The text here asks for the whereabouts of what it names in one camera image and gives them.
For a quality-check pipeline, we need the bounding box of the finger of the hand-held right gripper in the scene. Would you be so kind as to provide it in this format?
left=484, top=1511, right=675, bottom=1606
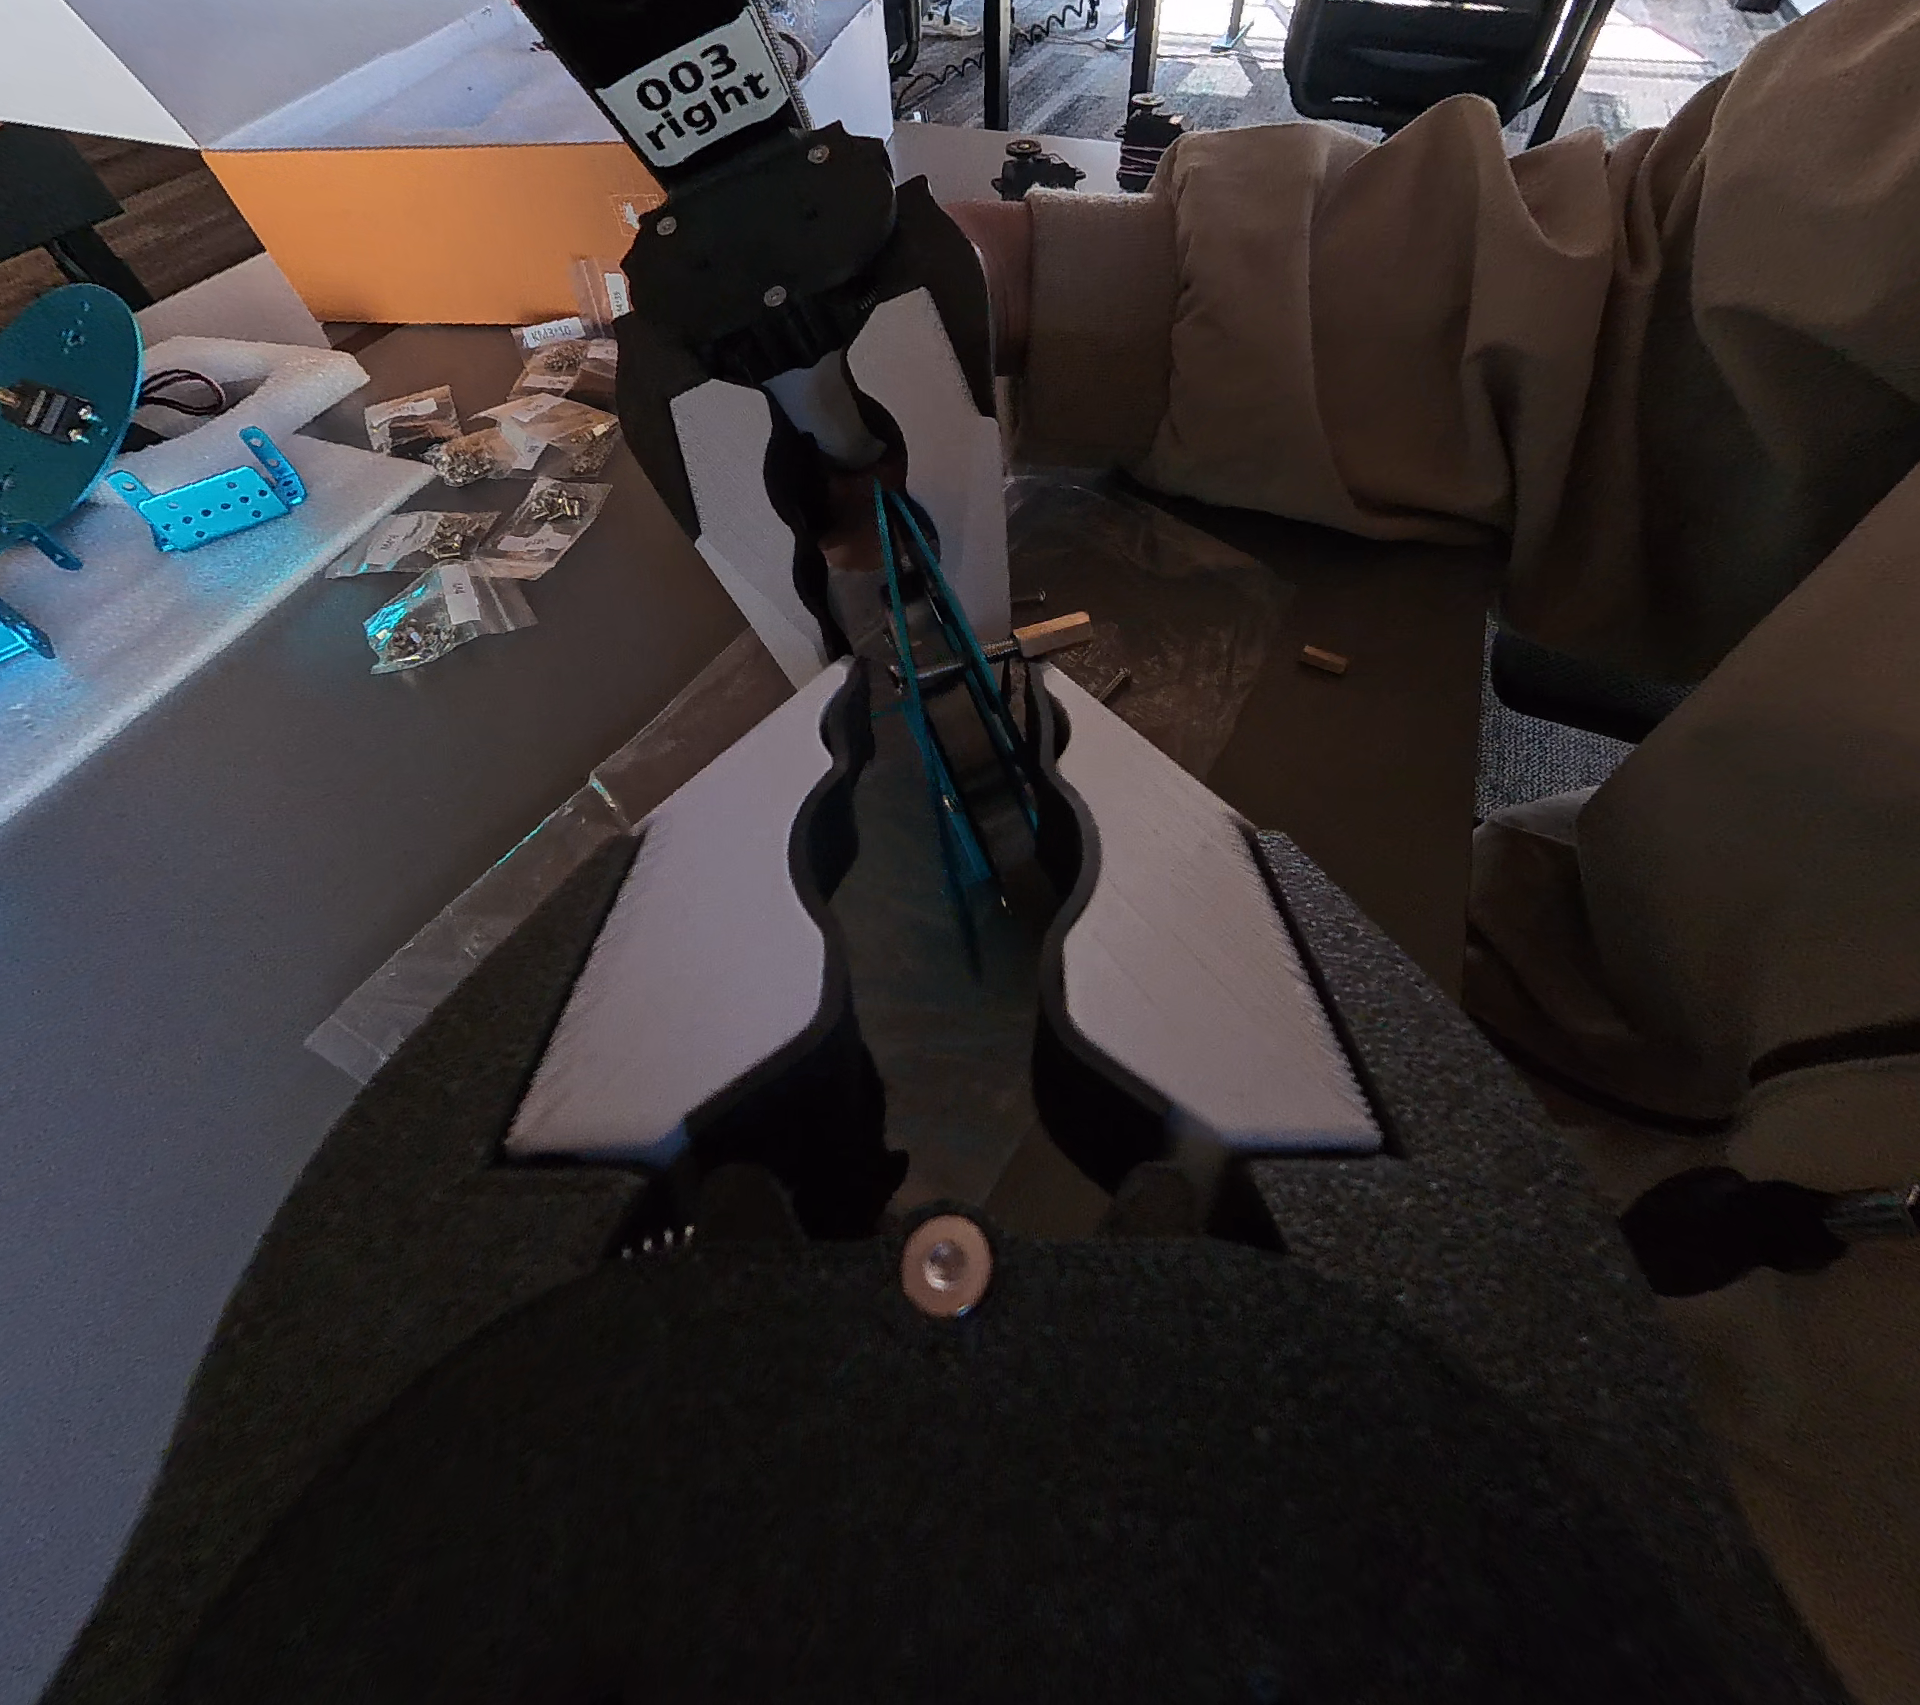
left=614, top=294, right=860, bottom=691
left=840, top=174, right=1014, bottom=673

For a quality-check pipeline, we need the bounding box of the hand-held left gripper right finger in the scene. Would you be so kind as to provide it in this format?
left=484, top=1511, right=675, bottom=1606
left=1025, top=662, right=1387, bottom=1164

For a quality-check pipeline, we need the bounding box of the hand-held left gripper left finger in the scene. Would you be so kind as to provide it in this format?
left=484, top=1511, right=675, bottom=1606
left=503, top=658, right=872, bottom=1164

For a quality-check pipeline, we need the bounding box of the blue metal turntable assembly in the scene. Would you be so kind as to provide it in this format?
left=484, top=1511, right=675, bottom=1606
left=867, top=475, right=1061, bottom=987

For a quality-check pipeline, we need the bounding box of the person's right hand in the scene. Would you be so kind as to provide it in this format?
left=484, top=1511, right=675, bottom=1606
left=945, top=197, right=1041, bottom=427

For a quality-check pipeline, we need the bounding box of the large clear plastic bag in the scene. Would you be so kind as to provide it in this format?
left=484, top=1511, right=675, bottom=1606
left=304, top=467, right=1296, bottom=1080

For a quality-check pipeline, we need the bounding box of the pile of small hardware bags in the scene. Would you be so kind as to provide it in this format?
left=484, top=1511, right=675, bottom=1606
left=323, top=252, right=641, bottom=678

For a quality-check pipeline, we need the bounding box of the orange and white cardboard box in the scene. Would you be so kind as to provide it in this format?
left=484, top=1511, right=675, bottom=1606
left=0, top=0, right=899, bottom=330

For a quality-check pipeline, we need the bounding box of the white foam block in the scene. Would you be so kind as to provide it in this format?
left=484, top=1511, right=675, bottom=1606
left=127, top=337, right=372, bottom=455

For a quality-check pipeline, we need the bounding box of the person's beige jacket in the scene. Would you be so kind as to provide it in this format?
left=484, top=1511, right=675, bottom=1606
left=1462, top=0, right=1920, bottom=1705

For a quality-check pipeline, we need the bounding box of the white foam sheet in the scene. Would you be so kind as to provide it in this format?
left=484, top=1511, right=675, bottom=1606
left=0, top=264, right=426, bottom=825

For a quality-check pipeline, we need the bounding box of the teal round plate with servo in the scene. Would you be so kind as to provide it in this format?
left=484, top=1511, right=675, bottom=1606
left=0, top=285, right=149, bottom=536

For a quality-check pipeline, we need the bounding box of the black servo with striped wires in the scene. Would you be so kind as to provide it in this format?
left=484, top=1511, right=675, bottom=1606
left=1116, top=88, right=1191, bottom=188
left=995, top=136, right=1093, bottom=205

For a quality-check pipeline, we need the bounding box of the blue perforated metal bracket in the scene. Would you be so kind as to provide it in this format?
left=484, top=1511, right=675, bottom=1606
left=108, top=427, right=321, bottom=554

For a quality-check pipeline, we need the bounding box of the black lanyard with reel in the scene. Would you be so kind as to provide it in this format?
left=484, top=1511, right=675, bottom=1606
left=1620, top=1164, right=1920, bottom=1296

